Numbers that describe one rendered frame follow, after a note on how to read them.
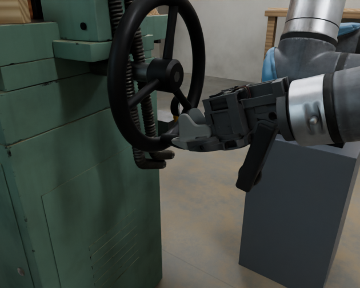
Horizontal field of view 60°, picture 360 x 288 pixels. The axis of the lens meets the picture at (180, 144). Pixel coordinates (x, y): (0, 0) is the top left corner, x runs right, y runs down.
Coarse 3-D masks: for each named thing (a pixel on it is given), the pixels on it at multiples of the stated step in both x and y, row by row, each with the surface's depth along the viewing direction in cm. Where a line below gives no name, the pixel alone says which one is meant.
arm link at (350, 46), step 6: (342, 24) 88; (348, 24) 86; (354, 24) 84; (342, 30) 83; (348, 30) 83; (354, 30) 84; (342, 36) 84; (348, 36) 84; (354, 36) 84; (342, 42) 84; (348, 42) 84; (354, 42) 83; (336, 48) 85; (342, 48) 84; (348, 48) 84; (354, 48) 83
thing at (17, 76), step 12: (48, 60) 56; (60, 60) 58; (72, 60) 60; (132, 60) 75; (0, 72) 50; (12, 72) 51; (24, 72) 53; (36, 72) 54; (48, 72) 57; (60, 72) 59; (72, 72) 61; (84, 72) 64; (0, 84) 51; (12, 84) 51; (24, 84) 53; (36, 84) 55
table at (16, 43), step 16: (160, 16) 81; (0, 32) 48; (16, 32) 50; (32, 32) 52; (48, 32) 55; (160, 32) 83; (0, 48) 48; (16, 48) 51; (32, 48) 53; (48, 48) 55; (64, 48) 55; (80, 48) 53; (96, 48) 53; (144, 48) 63; (0, 64) 49
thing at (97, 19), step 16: (48, 0) 55; (64, 0) 53; (80, 0) 52; (96, 0) 50; (48, 16) 57; (64, 16) 55; (80, 16) 53; (96, 16) 51; (64, 32) 56; (80, 32) 54; (96, 32) 52; (112, 32) 55; (144, 32) 62
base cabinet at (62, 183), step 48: (0, 144) 54; (48, 144) 60; (96, 144) 71; (0, 192) 60; (48, 192) 62; (96, 192) 74; (144, 192) 92; (0, 240) 69; (48, 240) 65; (96, 240) 78; (144, 240) 98
